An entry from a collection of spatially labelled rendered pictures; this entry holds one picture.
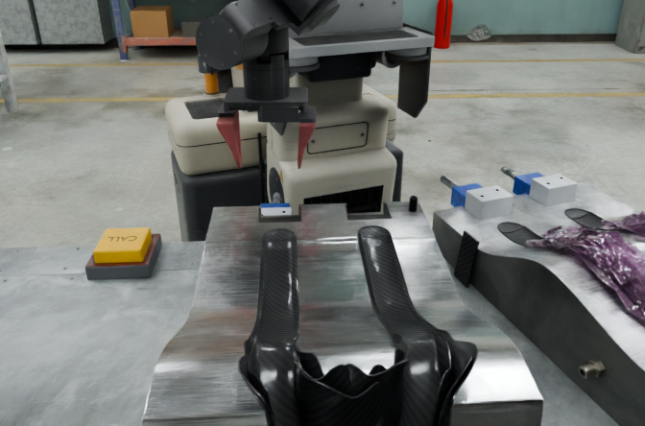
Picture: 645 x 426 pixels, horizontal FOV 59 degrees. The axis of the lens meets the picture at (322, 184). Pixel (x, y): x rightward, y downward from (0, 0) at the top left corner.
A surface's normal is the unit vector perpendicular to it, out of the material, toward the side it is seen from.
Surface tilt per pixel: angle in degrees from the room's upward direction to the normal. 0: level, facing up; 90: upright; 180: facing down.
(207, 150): 90
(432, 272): 4
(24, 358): 0
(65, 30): 90
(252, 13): 44
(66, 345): 0
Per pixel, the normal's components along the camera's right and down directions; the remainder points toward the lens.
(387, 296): 0.04, -0.89
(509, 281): -0.94, 0.15
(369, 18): 0.35, 0.40
